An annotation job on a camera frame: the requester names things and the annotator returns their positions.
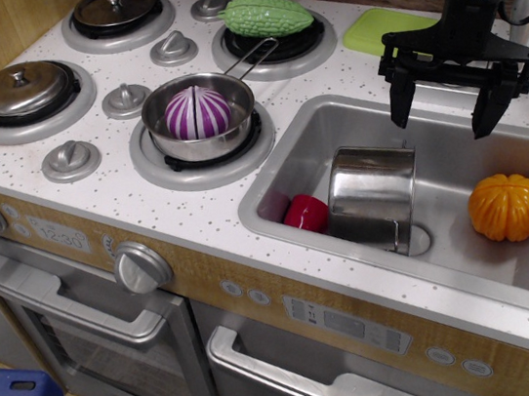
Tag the green cutting board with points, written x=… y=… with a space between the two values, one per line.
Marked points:
x=365 y=34

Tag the toy dishwasher door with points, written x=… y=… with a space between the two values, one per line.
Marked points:
x=250 y=358

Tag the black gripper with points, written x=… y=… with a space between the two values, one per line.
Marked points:
x=460 y=50

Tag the grey stove knob front left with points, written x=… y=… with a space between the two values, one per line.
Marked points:
x=71 y=161

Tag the oven clock display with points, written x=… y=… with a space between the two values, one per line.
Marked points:
x=67 y=236

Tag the steel lid front left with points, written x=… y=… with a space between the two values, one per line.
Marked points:
x=29 y=89

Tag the orange toy pumpkin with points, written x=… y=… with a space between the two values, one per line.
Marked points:
x=498 y=208

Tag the steel lid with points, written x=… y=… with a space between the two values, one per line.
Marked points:
x=29 y=89
x=110 y=13

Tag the steel pot on its side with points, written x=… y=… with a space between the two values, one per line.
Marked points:
x=371 y=196

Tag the grey stove knob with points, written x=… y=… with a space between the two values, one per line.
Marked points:
x=207 y=10
x=175 y=50
x=125 y=102
x=71 y=161

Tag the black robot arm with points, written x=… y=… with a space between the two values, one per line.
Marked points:
x=460 y=50

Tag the grey stove knob centre left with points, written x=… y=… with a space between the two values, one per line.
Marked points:
x=125 y=102

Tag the steel sink basin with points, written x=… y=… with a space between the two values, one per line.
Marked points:
x=450 y=162

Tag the steel saucepan with wire handle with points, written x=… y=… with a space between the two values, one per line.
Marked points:
x=231 y=84

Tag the green toy bitter melon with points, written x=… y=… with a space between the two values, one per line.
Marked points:
x=265 y=18

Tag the purple striped toy onion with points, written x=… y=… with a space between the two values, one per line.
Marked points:
x=197 y=113

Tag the grey stove knob back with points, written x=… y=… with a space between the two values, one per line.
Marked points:
x=207 y=10

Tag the red toy pepper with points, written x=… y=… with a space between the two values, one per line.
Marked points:
x=306 y=212

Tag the toy oven door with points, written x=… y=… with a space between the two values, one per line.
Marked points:
x=96 y=339

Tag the dishwasher control panel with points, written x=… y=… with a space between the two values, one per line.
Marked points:
x=335 y=321

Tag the steel lid back left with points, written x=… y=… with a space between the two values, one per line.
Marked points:
x=110 y=13

